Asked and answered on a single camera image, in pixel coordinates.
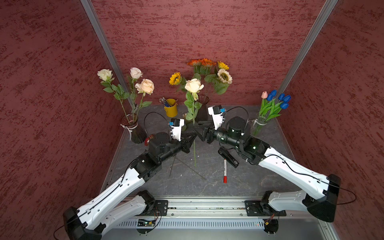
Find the red glass vase with ribbon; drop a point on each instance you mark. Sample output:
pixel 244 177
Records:
pixel 136 133

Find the aluminium corner profile left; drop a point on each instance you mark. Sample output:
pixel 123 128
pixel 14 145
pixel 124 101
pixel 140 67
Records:
pixel 92 15

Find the clear glass vase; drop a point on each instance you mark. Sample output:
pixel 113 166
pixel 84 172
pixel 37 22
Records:
pixel 256 128

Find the black stapler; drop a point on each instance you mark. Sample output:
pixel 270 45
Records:
pixel 228 157

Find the pens in bucket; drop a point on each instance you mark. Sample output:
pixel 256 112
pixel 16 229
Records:
pixel 165 102

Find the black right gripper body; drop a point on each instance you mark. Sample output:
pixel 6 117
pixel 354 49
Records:
pixel 224 135

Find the aluminium corner profile right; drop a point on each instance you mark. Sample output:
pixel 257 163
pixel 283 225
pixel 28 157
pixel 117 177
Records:
pixel 316 28

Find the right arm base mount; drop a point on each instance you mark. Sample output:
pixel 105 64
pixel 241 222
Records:
pixel 260 209

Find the blue tulip flower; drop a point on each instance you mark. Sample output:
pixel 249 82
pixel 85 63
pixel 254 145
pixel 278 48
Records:
pixel 286 98
pixel 272 116
pixel 266 105
pixel 273 94
pixel 276 104

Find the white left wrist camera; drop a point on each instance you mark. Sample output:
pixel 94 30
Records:
pixel 176 126

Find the aluminium corner profile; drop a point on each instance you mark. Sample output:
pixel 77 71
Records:
pixel 316 28
pixel 92 15

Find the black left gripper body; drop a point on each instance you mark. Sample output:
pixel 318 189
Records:
pixel 175 146

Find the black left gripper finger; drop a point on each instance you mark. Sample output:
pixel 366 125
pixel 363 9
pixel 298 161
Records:
pixel 187 139
pixel 186 146

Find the red capped white marker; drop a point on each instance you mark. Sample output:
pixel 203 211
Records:
pixel 225 172

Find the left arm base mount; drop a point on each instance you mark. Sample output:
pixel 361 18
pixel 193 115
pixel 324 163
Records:
pixel 156 208

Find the yellow metal pen bucket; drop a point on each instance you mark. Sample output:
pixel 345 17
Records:
pixel 171 110

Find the yellow sunflower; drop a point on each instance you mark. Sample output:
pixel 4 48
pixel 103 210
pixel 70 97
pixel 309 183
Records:
pixel 222 65
pixel 178 81

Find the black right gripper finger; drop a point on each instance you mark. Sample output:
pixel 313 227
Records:
pixel 209 138
pixel 205 126

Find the cream gerbera flower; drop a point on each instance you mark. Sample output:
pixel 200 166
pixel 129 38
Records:
pixel 222 81
pixel 189 128

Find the pink tulip bud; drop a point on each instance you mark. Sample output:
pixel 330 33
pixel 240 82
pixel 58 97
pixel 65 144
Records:
pixel 264 102

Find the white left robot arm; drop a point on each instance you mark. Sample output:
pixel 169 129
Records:
pixel 94 219

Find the aluminium front rail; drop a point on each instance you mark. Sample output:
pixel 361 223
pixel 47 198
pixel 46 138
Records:
pixel 207 207

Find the orange gerbera flower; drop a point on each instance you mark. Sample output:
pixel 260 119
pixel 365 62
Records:
pixel 205 69
pixel 196 64

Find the red gerbera flower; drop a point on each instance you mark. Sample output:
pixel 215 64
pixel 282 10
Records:
pixel 148 139

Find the white rose flower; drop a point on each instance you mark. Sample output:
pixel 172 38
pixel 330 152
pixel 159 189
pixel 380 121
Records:
pixel 106 77

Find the dark ribbed glass vase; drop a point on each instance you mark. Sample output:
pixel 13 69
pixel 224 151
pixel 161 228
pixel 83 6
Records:
pixel 203 111

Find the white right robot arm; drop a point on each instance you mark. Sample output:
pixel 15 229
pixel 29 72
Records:
pixel 318 194

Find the pale pink rose flower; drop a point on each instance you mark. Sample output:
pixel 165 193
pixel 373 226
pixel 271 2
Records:
pixel 145 87

